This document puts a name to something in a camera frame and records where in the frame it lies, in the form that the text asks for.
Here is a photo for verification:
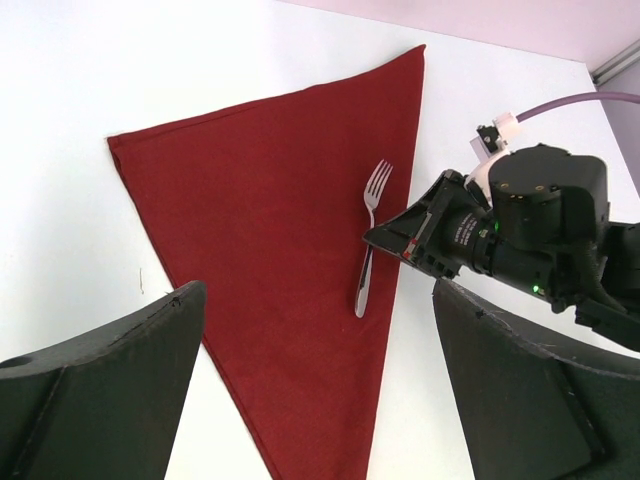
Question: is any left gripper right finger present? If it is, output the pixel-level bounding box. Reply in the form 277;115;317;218
433;280;639;479

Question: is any dark red cloth napkin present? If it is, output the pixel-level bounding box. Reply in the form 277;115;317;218
108;47;425;479

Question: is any right aluminium frame post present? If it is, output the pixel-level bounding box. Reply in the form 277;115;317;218
591;40;640;86

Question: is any silver metal fork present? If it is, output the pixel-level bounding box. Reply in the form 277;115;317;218
354;160;393;318

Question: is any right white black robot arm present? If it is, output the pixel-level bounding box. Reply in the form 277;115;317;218
364;144;639;350

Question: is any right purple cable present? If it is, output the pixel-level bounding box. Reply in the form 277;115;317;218
514;91;640;124

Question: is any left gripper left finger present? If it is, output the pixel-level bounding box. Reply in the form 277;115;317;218
1;281;207;479

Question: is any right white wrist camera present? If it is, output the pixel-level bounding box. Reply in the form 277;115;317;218
466;112;521;197

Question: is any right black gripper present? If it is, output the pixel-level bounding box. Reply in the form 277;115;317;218
362;145;611;312

